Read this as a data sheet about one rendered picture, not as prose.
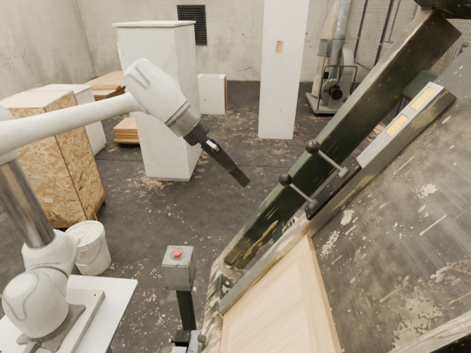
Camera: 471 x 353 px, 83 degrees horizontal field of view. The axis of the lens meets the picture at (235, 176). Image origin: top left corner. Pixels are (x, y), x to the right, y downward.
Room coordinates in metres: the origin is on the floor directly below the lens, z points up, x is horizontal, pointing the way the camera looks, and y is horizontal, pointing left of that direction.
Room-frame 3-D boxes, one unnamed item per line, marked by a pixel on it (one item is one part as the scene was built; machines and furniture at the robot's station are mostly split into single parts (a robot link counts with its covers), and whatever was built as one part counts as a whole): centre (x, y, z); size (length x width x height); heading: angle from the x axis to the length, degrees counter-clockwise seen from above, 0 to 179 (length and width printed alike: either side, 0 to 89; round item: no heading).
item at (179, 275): (0.82, 0.26, 0.84); 0.12 x 0.12 x 0.18; 87
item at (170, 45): (3.26, 0.81, 0.88); 0.90 x 0.60 x 1.75; 175
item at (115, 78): (6.51, 2.94, 0.23); 2.45 x 1.03 x 0.45; 175
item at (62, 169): (2.15, 1.63, 0.63); 0.50 x 0.42 x 1.25; 4
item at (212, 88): (5.69, 0.50, 0.36); 0.58 x 0.45 x 0.72; 85
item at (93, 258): (1.55, 1.20, 0.24); 0.32 x 0.30 x 0.47; 175
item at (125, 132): (4.09, 1.64, 0.15); 0.61 x 0.52 x 0.31; 175
